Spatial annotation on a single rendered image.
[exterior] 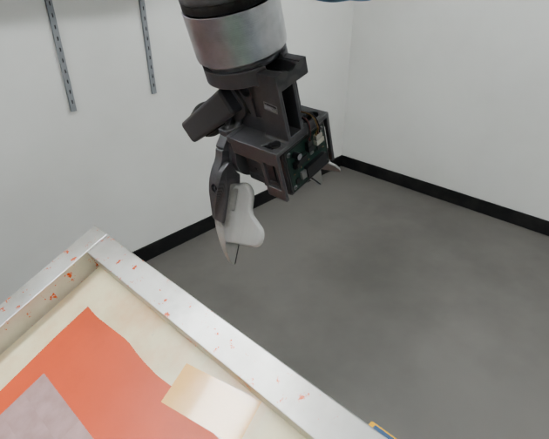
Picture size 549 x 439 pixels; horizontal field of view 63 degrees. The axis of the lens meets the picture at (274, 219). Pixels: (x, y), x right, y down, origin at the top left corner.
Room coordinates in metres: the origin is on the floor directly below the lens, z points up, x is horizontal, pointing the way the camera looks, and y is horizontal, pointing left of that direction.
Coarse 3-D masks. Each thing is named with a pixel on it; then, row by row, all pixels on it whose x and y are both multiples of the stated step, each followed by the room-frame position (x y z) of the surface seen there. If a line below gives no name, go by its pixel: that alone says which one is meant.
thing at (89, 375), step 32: (96, 320) 0.44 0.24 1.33; (64, 352) 0.40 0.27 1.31; (96, 352) 0.39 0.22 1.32; (128, 352) 0.39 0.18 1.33; (32, 384) 0.37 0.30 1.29; (64, 384) 0.36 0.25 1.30; (96, 384) 0.35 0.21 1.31; (128, 384) 0.35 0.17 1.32; (160, 384) 0.34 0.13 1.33; (0, 416) 0.34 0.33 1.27; (32, 416) 0.33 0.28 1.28; (64, 416) 0.32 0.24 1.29; (96, 416) 0.32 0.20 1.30; (128, 416) 0.31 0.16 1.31
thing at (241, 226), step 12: (240, 192) 0.38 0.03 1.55; (252, 192) 0.37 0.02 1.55; (228, 204) 0.38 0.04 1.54; (240, 204) 0.38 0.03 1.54; (252, 204) 0.37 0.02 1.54; (228, 216) 0.38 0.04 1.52; (240, 216) 0.37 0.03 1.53; (252, 216) 0.37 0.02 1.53; (216, 228) 0.38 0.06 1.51; (228, 228) 0.38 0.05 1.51; (240, 228) 0.37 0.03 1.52; (252, 228) 0.36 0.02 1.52; (228, 240) 0.37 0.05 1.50; (240, 240) 0.37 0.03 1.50; (252, 240) 0.36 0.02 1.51; (228, 252) 0.38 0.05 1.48
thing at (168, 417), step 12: (168, 408) 0.31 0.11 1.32; (156, 420) 0.30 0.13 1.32; (168, 420) 0.30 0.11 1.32; (180, 420) 0.30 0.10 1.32; (144, 432) 0.29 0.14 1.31; (156, 432) 0.29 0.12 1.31; (168, 432) 0.29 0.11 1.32; (180, 432) 0.28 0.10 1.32; (192, 432) 0.28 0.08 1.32; (204, 432) 0.28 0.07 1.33
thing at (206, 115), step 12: (216, 96) 0.38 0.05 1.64; (228, 96) 0.38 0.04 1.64; (204, 108) 0.41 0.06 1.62; (216, 108) 0.39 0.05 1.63; (228, 108) 0.37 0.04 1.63; (240, 108) 0.38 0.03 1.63; (192, 120) 0.43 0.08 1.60; (204, 120) 0.41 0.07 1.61; (216, 120) 0.40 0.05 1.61; (192, 132) 0.44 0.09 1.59; (204, 132) 0.42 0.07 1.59; (216, 132) 0.44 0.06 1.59
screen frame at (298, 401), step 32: (64, 256) 0.52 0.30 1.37; (96, 256) 0.51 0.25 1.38; (128, 256) 0.50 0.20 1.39; (32, 288) 0.48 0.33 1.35; (64, 288) 0.49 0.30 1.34; (128, 288) 0.46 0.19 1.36; (160, 288) 0.43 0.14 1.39; (0, 320) 0.44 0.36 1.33; (32, 320) 0.46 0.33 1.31; (192, 320) 0.38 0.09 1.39; (224, 320) 0.37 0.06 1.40; (0, 352) 0.42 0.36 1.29; (224, 352) 0.33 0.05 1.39; (256, 352) 0.33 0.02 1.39; (256, 384) 0.29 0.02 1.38; (288, 384) 0.29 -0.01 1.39; (288, 416) 0.26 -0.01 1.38; (320, 416) 0.25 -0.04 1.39; (352, 416) 0.25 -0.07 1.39
